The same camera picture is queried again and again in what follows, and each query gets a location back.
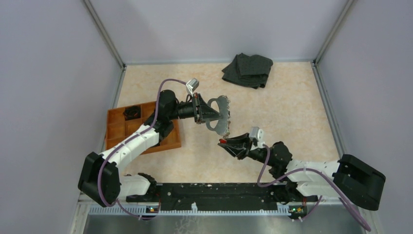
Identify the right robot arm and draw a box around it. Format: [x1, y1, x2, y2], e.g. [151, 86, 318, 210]
[218, 133, 386, 211]

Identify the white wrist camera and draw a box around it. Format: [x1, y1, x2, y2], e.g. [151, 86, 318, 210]
[186, 78, 199, 96]
[249, 127, 264, 148]

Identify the black coiled cable red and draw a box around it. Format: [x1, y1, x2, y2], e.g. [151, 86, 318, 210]
[123, 105, 141, 121]

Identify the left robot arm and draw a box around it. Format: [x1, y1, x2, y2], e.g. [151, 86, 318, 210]
[77, 90, 229, 207]

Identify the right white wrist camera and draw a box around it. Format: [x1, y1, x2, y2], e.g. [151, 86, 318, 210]
[249, 127, 264, 148]

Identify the grey cable duct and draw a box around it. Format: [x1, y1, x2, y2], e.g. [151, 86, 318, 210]
[88, 203, 291, 216]

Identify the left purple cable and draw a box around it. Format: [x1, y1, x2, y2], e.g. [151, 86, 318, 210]
[97, 78, 191, 221]

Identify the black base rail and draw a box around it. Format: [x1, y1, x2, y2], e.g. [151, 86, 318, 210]
[126, 182, 320, 213]

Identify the folded dark grey cloth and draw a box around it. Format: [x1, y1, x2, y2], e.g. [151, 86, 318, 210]
[222, 53, 273, 89]

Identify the purple cable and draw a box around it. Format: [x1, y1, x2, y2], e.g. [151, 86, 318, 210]
[257, 144, 372, 232]
[97, 78, 191, 221]

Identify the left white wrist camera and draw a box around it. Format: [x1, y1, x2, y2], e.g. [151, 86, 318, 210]
[186, 78, 199, 96]

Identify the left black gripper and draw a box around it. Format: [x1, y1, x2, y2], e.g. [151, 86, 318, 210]
[169, 92, 223, 124]

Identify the orange compartment tray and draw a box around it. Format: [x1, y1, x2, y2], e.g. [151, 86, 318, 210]
[105, 101, 182, 154]

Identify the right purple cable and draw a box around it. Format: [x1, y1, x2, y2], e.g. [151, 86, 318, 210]
[257, 144, 372, 232]

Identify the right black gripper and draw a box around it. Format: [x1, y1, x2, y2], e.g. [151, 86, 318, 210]
[218, 133, 275, 167]

